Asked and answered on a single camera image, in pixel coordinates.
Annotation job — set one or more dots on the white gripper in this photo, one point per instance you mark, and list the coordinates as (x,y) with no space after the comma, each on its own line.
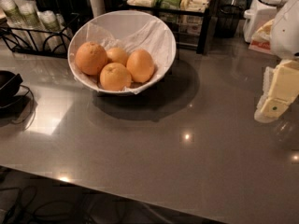
(286,32)

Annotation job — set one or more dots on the large orange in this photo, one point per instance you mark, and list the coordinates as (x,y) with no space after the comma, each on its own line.
(91,58)

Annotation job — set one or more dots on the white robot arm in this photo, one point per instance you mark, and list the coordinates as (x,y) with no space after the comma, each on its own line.
(284,36)

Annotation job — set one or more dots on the right orange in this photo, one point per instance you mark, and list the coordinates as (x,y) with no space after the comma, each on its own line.
(140,65)

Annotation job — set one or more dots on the white bowl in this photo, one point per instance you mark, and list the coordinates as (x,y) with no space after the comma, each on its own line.
(124,25)

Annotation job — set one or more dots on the front middle orange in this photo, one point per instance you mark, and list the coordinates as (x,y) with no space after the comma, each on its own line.
(115,77)

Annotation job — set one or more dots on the back middle orange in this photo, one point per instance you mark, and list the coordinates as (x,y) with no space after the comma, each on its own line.
(117,55)

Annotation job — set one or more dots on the black condiment shelf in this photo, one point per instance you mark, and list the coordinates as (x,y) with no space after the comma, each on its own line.
(189,23)

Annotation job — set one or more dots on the green packet stack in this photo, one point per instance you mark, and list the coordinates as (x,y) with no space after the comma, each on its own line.
(167,4)

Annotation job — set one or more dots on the white paper liner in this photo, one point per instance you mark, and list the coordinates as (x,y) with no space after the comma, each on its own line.
(149,39)

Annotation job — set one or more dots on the white cylinder container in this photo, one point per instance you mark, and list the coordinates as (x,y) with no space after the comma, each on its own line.
(96,0)

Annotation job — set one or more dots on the right paper cup stack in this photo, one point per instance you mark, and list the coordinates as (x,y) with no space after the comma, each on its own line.
(53,29)

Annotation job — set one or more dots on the paper cup stack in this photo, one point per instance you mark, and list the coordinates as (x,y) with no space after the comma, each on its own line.
(12,12)
(32,22)
(53,29)

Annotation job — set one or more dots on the middle paper cup stack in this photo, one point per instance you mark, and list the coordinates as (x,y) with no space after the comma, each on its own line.
(32,22)

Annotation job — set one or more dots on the black device on left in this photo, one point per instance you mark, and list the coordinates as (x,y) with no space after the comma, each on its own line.
(9,86)

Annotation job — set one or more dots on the left paper cup stack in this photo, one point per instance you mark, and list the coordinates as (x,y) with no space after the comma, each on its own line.
(12,12)

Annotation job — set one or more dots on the black wire basket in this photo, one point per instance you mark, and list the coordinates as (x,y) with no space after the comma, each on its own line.
(228,19)

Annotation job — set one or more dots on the black wire cup rack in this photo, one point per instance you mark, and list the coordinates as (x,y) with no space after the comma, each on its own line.
(20,40)

